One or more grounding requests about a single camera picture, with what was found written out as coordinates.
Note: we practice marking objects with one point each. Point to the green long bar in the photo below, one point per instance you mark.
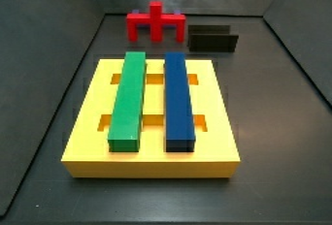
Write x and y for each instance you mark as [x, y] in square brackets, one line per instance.
[123, 136]

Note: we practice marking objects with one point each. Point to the blue long bar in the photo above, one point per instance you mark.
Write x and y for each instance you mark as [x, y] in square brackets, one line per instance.
[180, 127]

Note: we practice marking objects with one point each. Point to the red three-legged block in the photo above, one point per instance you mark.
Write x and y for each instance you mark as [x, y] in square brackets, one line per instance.
[155, 31]

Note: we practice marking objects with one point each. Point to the black angle fixture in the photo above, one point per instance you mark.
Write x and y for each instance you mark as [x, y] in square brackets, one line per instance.
[210, 38]

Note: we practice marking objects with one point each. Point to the yellow slotted board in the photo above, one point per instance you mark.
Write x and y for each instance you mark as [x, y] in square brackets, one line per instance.
[214, 158]

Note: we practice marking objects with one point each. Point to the purple three-legged block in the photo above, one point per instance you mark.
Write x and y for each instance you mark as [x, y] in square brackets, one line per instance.
[177, 11]

